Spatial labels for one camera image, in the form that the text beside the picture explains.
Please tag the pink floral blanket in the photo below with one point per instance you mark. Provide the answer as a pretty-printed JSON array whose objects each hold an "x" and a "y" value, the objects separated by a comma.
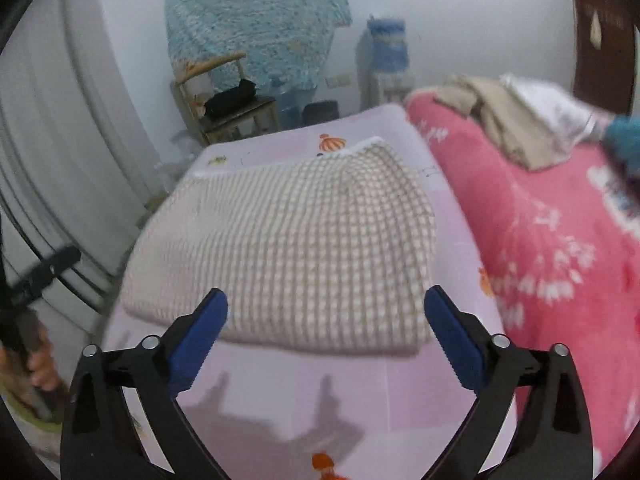
[{"x": 560, "y": 249}]

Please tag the pink cartoon bed sheet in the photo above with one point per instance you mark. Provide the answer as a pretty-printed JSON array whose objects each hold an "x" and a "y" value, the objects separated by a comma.
[{"x": 264, "y": 412}]

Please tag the person's left hand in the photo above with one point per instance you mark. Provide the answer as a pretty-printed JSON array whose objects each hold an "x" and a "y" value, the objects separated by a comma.
[{"x": 40, "y": 370}]

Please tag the wooden chair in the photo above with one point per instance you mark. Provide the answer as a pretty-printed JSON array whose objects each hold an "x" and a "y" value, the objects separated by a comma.
[{"x": 263, "y": 111}]

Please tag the blue water bottle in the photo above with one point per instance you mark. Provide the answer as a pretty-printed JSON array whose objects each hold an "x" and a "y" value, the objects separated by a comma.
[{"x": 389, "y": 45}]

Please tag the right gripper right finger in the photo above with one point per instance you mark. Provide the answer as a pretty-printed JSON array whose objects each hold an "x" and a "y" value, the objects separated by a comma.
[{"x": 552, "y": 440}]

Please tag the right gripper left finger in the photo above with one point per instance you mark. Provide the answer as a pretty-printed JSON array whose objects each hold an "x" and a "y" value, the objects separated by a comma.
[{"x": 99, "y": 440}]

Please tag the black trash bin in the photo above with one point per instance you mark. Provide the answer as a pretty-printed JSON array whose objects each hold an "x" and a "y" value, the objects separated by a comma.
[{"x": 316, "y": 113}]

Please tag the wall power socket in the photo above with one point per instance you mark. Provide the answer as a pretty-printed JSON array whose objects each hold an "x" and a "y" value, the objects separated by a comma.
[{"x": 338, "y": 81}]

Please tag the beige garment on bed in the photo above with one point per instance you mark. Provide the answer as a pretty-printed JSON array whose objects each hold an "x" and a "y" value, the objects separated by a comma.
[{"x": 512, "y": 126}]

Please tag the teal floral wall cloth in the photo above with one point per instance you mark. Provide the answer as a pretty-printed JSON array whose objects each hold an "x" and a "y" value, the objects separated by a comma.
[{"x": 288, "y": 39}]

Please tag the teal blue garment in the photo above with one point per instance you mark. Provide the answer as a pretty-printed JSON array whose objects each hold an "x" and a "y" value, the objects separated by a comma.
[{"x": 621, "y": 139}]

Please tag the white garment on bed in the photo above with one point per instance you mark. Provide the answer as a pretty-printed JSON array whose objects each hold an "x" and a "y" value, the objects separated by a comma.
[{"x": 570, "y": 121}]

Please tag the beige white houndstooth coat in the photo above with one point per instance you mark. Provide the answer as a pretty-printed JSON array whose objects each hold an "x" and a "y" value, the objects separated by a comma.
[{"x": 331, "y": 254}]

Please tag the brown wooden door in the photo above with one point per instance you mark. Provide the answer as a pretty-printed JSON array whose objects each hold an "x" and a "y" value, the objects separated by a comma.
[{"x": 605, "y": 73}]

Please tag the white curtain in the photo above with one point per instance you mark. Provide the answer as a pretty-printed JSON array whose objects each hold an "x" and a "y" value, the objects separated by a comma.
[{"x": 68, "y": 143}]

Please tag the white water dispenser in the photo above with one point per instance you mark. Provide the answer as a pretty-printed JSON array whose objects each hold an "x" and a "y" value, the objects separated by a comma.
[{"x": 384, "y": 88}]

